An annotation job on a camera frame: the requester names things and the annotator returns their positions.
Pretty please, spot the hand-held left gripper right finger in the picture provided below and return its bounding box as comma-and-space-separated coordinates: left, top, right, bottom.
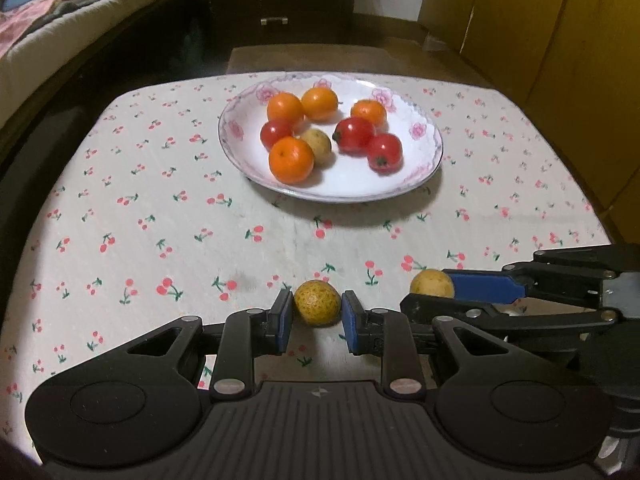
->
341, 290, 512, 402

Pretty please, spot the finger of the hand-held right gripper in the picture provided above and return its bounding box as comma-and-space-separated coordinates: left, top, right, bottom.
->
443, 244, 621, 307
399, 293, 622, 357

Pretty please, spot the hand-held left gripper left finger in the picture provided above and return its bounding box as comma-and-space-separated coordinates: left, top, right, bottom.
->
125, 289, 295, 402

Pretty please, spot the small yellow-green fruit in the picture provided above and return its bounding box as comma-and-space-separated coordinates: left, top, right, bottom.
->
294, 280, 342, 328
300, 129, 332, 163
410, 269, 456, 300

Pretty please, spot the white floral-rimmed plate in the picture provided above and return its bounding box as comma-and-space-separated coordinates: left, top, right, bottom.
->
218, 72, 444, 204

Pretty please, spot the red tomato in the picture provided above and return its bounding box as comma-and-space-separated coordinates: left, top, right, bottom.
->
332, 117, 377, 156
260, 119, 296, 151
366, 133, 403, 174

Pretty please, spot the small orange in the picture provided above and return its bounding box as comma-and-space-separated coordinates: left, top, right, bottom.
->
268, 136, 315, 184
301, 87, 338, 122
267, 91, 305, 128
351, 100, 388, 128

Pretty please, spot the cherry-print tablecloth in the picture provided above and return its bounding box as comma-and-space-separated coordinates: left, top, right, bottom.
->
0, 71, 623, 461

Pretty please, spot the yellow wooden wardrobe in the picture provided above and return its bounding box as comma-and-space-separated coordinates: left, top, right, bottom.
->
417, 0, 640, 242

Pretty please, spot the brown chair seat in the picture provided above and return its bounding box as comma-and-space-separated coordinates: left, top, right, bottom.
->
227, 46, 397, 77

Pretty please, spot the dark wooden dresser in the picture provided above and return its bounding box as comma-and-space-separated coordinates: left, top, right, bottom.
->
187, 0, 362, 51

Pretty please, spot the bed with bedding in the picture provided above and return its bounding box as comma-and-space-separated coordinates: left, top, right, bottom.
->
0, 0, 189, 127

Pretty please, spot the pink floral blanket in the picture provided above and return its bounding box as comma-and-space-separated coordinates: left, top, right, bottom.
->
0, 0, 182, 57

